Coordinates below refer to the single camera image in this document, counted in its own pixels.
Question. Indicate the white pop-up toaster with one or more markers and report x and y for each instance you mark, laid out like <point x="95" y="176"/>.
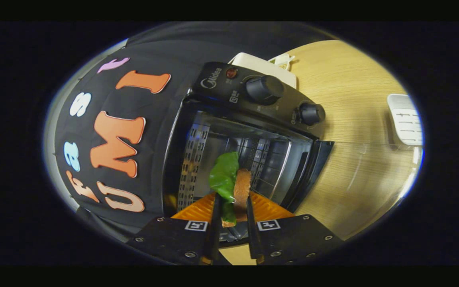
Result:
<point x="253" y="63"/>

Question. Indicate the black toaster oven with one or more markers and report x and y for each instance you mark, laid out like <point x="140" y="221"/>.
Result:
<point x="221" y="81"/>

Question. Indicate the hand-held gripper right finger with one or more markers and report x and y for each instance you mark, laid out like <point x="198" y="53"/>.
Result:
<point x="252" y="235"/>

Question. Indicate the small white tray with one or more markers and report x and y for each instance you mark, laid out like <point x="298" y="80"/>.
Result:
<point x="407" y="119"/>

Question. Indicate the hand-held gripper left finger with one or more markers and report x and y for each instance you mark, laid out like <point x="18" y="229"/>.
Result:
<point x="215" y="231"/>

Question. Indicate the bread slice with lettuce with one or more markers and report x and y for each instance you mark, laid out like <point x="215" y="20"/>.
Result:
<point x="223" y="175"/>

